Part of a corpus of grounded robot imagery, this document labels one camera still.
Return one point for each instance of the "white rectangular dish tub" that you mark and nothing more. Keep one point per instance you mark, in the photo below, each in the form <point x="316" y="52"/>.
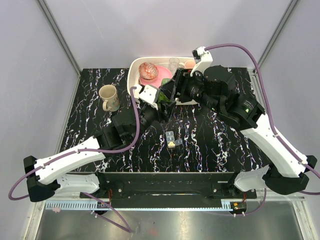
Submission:
<point x="133" y="74"/>

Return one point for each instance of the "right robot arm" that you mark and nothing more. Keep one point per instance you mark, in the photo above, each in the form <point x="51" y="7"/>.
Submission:
<point x="215" y="89"/>

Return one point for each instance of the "cream illustrated ceramic mug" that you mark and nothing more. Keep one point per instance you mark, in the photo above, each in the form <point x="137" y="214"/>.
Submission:
<point x="109" y="95"/>

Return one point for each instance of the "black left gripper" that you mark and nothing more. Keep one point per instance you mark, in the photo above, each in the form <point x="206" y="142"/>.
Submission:
<point x="166" y="109"/>

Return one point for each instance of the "white pills in organizer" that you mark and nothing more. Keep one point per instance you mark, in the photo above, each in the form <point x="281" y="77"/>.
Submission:
<point x="171" y="144"/>

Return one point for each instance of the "pink ceramic mug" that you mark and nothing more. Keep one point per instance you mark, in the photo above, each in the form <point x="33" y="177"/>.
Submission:
<point x="190" y="64"/>

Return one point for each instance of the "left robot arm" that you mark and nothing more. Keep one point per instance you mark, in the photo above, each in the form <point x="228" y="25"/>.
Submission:
<point x="45" y="177"/>

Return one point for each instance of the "red patterned ceramic bowl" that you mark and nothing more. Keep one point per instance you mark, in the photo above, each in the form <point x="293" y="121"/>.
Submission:
<point x="148" y="71"/>

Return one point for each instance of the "clear drinking glass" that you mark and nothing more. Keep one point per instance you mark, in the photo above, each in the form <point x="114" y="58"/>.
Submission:
<point x="173" y="64"/>

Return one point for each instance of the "pink ceramic plate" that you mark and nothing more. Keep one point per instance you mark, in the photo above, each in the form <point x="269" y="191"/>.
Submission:
<point x="163" y="73"/>

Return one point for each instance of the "slotted cable duct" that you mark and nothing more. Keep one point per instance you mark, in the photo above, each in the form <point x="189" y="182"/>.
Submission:
<point x="78" y="205"/>

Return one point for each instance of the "clear weekly pill organizer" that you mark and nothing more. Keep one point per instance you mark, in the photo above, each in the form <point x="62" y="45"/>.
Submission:
<point x="169" y="135"/>

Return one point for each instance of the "green pill bottle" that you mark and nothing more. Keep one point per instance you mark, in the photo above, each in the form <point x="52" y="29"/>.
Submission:
<point x="162" y="97"/>

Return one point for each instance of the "green bottle cap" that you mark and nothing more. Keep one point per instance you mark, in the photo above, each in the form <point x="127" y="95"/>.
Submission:
<point x="165" y="80"/>

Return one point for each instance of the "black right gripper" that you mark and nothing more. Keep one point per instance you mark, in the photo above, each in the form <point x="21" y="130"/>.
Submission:
<point x="183" y="79"/>

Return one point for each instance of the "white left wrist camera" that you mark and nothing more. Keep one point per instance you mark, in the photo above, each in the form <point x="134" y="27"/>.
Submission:
<point x="150" y="95"/>

